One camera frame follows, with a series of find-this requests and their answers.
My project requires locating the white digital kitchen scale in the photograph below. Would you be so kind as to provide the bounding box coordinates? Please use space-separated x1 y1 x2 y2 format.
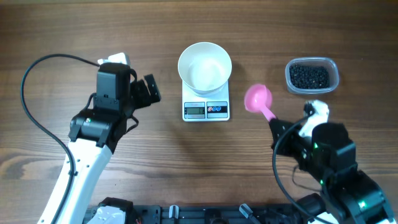
182 82 230 122

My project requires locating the white bowl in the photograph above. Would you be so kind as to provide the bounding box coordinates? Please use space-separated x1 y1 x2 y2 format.
177 42 233 94

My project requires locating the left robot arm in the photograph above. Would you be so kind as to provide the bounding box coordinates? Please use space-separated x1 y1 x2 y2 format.
39 62 161 223

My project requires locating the pink plastic measuring scoop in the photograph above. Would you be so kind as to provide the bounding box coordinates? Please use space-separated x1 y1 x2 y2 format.
244 84 276 121

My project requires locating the clear plastic container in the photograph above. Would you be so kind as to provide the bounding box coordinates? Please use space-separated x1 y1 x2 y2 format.
285 57 340 95

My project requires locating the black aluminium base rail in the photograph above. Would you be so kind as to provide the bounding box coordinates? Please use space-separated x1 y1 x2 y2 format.
82 197 308 224

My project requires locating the black peppercorns pile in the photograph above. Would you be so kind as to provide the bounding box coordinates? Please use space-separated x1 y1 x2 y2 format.
289 64 330 89

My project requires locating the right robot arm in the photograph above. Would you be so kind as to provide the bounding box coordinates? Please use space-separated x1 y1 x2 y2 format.
269 118 395 223

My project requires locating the left black camera cable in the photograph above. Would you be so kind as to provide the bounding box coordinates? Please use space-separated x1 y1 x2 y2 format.
20 54 102 224

